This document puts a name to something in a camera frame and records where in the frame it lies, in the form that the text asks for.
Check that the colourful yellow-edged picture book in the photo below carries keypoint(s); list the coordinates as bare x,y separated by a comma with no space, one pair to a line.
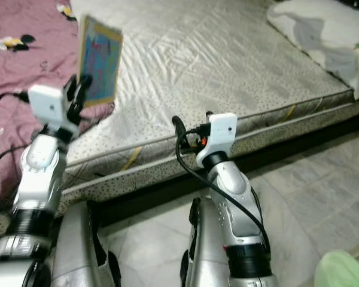
102,60

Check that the pink cartoon print blanket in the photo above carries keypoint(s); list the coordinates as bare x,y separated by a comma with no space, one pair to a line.
18,78

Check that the white quilted mattress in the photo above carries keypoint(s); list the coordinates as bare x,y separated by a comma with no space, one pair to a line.
203,60

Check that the grey robot right leg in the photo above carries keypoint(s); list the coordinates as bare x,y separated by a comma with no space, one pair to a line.
206,245

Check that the grey robot leg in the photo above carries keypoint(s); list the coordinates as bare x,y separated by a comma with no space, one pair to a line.
206,245
84,251

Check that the white pillow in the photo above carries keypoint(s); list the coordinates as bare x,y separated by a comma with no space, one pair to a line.
317,30

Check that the grey robot left leg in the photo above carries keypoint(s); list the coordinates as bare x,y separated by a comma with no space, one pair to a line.
84,251

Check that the light green plastic bag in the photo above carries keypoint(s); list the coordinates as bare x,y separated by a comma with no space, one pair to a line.
344,272

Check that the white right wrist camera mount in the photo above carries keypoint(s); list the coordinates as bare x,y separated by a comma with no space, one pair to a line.
221,131

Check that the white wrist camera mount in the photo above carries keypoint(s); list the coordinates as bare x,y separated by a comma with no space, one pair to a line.
221,131
48,104

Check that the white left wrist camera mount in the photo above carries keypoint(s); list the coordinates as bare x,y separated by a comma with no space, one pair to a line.
48,104

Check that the black bed frame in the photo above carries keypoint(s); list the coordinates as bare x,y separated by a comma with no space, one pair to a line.
143,188

